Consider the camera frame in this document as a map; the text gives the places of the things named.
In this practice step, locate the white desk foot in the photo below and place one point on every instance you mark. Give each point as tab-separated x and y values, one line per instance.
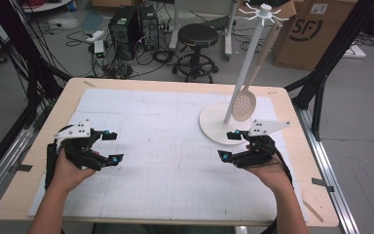
354	52

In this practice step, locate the black round stool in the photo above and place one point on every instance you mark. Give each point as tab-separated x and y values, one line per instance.
198	35

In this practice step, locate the beige slotted spoon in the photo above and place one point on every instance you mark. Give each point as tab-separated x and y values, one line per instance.
244	105

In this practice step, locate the person's left hand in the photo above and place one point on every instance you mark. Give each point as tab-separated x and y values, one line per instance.
66	175

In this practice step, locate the white grid mat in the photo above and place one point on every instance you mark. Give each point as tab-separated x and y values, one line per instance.
168	175

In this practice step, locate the brown cardboard box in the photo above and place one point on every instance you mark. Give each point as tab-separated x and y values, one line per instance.
308	35

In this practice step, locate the black computer tower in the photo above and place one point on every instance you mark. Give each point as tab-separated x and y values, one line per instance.
149	26
123	32

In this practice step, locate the person's right hand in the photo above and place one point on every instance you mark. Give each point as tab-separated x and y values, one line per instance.
271	175

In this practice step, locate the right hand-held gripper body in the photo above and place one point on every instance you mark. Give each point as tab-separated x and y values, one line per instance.
259	152

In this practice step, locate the aluminium rail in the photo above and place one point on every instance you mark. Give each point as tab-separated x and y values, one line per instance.
328	169
3	169

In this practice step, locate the white desk leg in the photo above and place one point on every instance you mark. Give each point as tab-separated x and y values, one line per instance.
175	22
230	29

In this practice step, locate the thin wooden stick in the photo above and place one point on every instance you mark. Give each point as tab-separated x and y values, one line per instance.
312	210

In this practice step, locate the white power strip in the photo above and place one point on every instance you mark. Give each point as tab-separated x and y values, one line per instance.
95	35

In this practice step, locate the small white green device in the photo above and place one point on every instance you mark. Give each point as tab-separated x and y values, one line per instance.
99	52

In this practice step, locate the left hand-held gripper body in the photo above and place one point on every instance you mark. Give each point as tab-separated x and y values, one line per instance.
78	148

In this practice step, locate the black tape strip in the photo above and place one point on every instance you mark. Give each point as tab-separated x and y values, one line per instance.
323	184
24	167

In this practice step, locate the black metal frame post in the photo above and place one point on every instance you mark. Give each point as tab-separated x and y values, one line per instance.
32	65
331	58

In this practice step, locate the white utensil stand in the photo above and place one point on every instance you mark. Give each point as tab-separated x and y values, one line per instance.
214	125

